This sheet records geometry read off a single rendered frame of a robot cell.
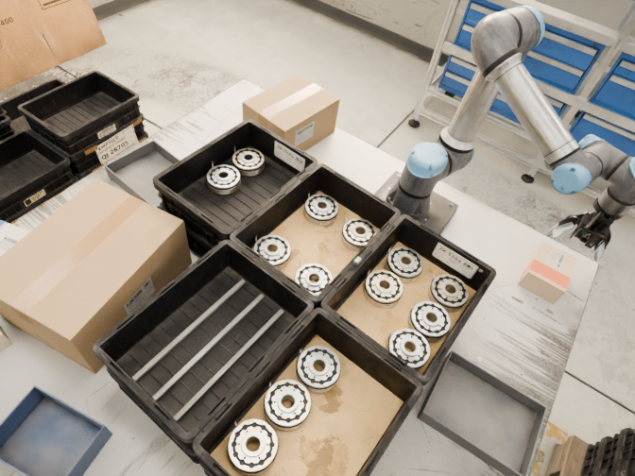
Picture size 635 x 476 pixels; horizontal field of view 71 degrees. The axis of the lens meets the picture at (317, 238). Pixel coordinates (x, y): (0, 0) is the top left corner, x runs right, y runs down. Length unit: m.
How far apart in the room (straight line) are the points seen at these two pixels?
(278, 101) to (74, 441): 1.23
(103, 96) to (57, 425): 1.62
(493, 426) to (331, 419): 0.46
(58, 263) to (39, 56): 2.56
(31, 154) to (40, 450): 1.47
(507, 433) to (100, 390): 1.03
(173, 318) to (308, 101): 0.96
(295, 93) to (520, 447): 1.35
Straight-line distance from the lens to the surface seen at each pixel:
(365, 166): 1.74
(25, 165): 2.36
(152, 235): 1.23
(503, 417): 1.34
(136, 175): 1.69
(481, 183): 2.97
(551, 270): 1.58
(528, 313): 1.54
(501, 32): 1.24
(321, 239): 1.30
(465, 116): 1.45
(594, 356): 2.54
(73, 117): 2.36
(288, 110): 1.68
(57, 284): 1.21
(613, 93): 2.83
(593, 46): 2.76
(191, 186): 1.44
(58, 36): 3.72
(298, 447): 1.05
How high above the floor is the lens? 1.85
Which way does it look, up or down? 51 degrees down
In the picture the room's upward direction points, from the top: 10 degrees clockwise
